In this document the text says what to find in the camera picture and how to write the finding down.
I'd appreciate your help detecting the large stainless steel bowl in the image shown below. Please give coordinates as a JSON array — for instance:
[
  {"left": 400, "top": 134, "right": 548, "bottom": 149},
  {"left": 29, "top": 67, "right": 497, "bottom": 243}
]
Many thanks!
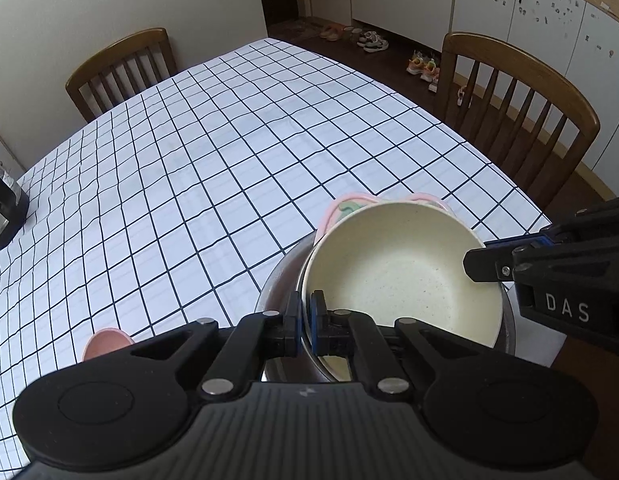
[{"left": 255, "top": 232, "right": 517, "bottom": 384}]

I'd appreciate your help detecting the cream ceramic bowl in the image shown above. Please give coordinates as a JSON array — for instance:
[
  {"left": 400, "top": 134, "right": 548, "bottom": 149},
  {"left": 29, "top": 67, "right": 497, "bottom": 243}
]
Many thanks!
[{"left": 300, "top": 201, "right": 506, "bottom": 384}]

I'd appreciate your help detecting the pink pot steel inside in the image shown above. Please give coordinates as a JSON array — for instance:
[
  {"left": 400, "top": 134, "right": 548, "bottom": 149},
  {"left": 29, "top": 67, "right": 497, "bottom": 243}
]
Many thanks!
[{"left": 296, "top": 193, "right": 464, "bottom": 380}]

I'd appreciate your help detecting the pink mouse-shaped plate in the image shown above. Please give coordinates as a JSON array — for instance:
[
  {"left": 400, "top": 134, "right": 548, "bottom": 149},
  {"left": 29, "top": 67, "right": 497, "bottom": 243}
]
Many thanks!
[{"left": 82, "top": 327, "right": 134, "bottom": 361}]

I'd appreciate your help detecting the right wooden chair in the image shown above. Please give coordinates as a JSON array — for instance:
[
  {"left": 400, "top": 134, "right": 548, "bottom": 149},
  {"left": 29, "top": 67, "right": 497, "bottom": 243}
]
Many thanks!
[{"left": 434, "top": 32, "right": 600, "bottom": 210}]

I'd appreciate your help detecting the wooden chair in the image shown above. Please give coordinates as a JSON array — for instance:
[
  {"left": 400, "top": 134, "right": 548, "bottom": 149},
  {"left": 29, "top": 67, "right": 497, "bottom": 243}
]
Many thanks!
[
  {"left": 65, "top": 27, "right": 178, "bottom": 122},
  {"left": 434, "top": 32, "right": 600, "bottom": 210}
]

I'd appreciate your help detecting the checkered white tablecloth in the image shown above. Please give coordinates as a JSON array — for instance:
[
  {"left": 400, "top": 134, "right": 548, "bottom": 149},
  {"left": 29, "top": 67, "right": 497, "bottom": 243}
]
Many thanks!
[{"left": 0, "top": 39, "right": 547, "bottom": 479}]

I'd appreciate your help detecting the white cabinet unit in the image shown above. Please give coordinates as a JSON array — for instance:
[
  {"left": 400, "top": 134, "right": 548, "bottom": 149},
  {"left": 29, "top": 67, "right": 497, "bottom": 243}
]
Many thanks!
[{"left": 321, "top": 0, "right": 619, "bottom": 194}]

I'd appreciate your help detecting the glass electric kettle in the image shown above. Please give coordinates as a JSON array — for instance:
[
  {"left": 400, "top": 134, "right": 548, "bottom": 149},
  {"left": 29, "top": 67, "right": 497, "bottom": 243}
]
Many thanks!
[{"left": 0, "top": 167, "right": 29, "bottom": 250}]

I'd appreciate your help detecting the far wooden chair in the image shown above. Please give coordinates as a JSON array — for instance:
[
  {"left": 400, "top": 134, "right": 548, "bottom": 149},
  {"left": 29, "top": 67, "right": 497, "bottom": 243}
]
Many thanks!
[{"left": 65, "top": 27, "right": 178, "bottom": 122}]

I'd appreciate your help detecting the wooden side cabinet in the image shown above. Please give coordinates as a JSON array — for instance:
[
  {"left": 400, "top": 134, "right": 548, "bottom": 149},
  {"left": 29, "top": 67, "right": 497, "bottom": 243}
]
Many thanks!
[{"left": 0, "top": 136, "right": 25, "bottom": 180}]

